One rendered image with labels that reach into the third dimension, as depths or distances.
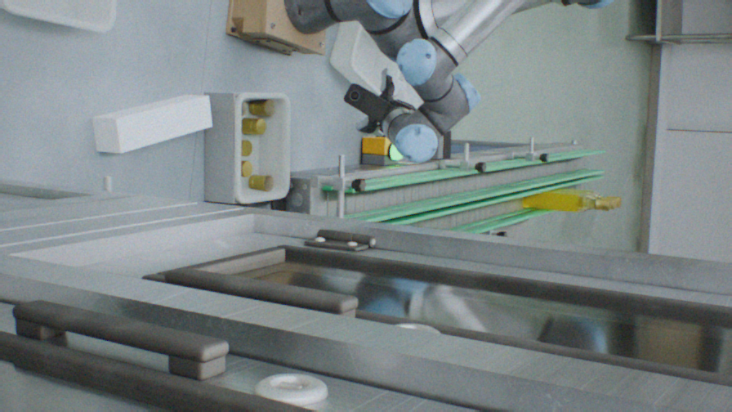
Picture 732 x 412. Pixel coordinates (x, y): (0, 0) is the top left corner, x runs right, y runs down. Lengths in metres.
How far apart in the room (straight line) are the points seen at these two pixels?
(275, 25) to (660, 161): 6.16
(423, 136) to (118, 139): 0.57
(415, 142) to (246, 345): 1.28
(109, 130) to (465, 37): 0.66
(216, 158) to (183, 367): 1.40
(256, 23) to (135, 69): 0.28
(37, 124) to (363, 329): 1.16
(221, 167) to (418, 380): 1.43
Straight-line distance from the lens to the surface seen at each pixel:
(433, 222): 2.46
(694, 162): 7.76
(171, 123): 1.72
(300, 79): 2.13
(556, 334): 0.59
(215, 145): 1.86
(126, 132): 1.65
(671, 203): 7.82
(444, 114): 1.78
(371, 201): 2.17
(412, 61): 1.67
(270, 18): 1.88
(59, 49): 1.63
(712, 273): 0.74
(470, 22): 1.70
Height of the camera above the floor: 2.01
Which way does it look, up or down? 32 degrees down
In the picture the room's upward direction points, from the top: 96 degrees clockwise
